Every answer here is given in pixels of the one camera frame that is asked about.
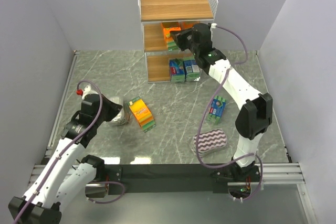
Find orange sponge pack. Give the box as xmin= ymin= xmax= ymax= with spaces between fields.
xmin=180 ymin=22 xmax=195 ymax=30
xmin=128 ymin=97 xmax=156 ymax=132
xmin=161 ymin=22 xmax=181 ymax=50

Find black front base bar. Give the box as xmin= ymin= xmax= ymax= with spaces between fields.
xmin=104 ymin=163 xmax=253 ymax=196

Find purple wavy sponge pack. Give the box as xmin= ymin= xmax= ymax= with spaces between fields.
xmin=190 ymin=129 xmax=227 ymax=157

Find blue green sponge pack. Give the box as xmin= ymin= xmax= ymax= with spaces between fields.
xmin=183 ymin=56 xmax=201 ymax=82
xmin=169 ymin=58 xmax=185 ymax=83

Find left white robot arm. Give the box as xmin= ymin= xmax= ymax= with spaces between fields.
xmin=8 ymin=93 xmax=123 ymax=223

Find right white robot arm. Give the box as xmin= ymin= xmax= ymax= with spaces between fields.
xmin=170 ymin=23 xmax=273 ymax=177

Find silver mesh scrubber pack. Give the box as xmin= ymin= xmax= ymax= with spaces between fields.
xmin=109 ymin=96 xmax=130 ymax=126

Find white wire wooden shelf rack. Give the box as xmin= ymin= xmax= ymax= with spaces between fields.
xmin=138 ymin=0 xmax=218 ymax=82

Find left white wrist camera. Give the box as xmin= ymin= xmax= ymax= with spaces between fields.
xmin=76 ymin=84 xmax=98 ymax=100

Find aluminium frame rail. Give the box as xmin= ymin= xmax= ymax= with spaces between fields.
xmin=29 ymin=49 xmax=316 ymax=224

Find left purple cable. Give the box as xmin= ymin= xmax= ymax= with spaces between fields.
xmin=10 ymin=80 xmax=127 ymax=224

